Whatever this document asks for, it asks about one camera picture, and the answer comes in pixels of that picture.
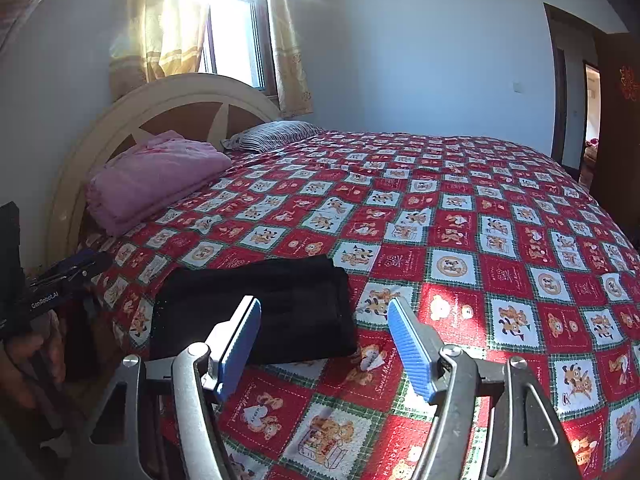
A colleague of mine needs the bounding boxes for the cream wooden headboard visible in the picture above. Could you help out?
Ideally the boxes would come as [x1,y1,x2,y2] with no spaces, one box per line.
[46,74,281,264]

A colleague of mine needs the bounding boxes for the red paper door decoration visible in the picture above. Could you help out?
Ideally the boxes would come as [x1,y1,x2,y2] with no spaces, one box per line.
[618,65,640,102]

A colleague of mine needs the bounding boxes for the brown door frame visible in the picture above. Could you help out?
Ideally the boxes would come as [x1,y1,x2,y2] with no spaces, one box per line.
[544,3,604,180]

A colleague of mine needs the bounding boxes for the grey striped pillow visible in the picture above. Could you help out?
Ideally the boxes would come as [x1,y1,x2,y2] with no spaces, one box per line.
[221,120,323,153]

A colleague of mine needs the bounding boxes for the black pants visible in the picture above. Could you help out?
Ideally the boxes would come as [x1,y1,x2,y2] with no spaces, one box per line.
[148,253,359,366]

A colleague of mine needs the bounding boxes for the window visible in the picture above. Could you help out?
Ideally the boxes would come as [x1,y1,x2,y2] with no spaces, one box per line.
[198,0,277,98]

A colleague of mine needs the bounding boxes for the brown wooden door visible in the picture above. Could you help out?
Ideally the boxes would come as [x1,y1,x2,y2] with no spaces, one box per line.
[591,31,640,206]

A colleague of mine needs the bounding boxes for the yellow patterned curtain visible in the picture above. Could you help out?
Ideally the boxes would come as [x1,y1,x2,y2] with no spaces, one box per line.
[267,0,314,118]

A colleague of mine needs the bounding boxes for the yellow curtain left side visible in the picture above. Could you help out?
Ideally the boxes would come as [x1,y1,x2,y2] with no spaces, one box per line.
[110,0,208,101]

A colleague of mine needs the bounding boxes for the red patchwork bedspread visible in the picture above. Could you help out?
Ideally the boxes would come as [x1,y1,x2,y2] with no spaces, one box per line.
[82,131,639,479]

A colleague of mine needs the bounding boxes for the pink folded blanket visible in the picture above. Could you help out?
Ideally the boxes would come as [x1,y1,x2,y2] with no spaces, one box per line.
[85,130,231,236]

